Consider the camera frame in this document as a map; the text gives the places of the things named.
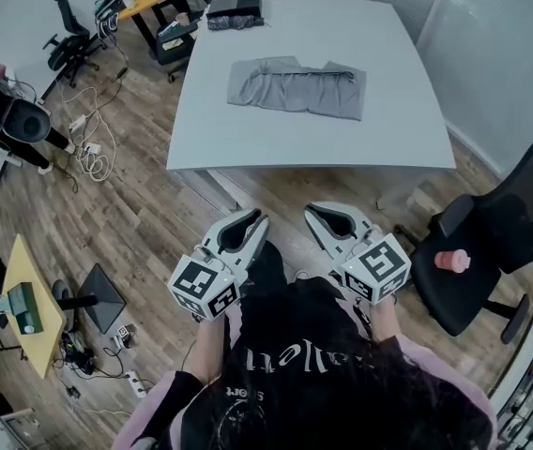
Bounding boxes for black mesh office chair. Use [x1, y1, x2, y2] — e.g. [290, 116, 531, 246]
[395, 138, 533, 345]

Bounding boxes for person's black and pink shirt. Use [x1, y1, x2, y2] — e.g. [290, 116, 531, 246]
[111, 274, 498, 450]

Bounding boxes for black square stand base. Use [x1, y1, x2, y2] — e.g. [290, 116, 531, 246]
[54, 262, 128, 336]

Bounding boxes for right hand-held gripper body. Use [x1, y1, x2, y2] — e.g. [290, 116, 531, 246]
[326, 227, 413, 306]

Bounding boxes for dark patterned cloth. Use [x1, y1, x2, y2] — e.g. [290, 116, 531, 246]
[206, 15, 266, 32]

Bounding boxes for black box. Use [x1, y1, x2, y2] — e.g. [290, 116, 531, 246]
[206, 0, 263, 20]

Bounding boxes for white cable coil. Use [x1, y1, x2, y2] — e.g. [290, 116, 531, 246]
[59, 85, 118, 183]

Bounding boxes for grey pants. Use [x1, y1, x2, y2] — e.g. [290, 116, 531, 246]
[226, 55, 368, 122]

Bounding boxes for small yellow desk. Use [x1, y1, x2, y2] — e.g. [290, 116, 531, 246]
[1, 232, 69, 380]

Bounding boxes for black headrest office chair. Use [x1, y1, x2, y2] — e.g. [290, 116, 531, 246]
[42, 0, 107, 89]

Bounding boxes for pink cup with lid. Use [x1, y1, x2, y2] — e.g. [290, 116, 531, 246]
[434, 248, 472, 271]

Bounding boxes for black round stool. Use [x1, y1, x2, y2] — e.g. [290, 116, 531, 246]
[51, 278, 73, 309]

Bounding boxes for person's right forearm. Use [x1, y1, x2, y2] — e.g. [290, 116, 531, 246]
[368, 294, 402, 345]

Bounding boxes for person's black trouser leg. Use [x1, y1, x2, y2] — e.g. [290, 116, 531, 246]
[241, 240, 289, 305]

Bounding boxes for black cart with items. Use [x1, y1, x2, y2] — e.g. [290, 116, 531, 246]
[154, 14, 201, 83]

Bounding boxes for person's left forearm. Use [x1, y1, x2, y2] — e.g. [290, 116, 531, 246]
[185, 315, 227, 386]

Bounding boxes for green box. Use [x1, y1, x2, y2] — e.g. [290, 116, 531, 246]
[7, 282, 44, 336]

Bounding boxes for black round machine on stand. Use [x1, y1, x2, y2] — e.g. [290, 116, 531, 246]
[0, 75, 80, 175]

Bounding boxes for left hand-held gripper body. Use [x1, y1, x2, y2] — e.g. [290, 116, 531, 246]
[167, 245, 251, 322]

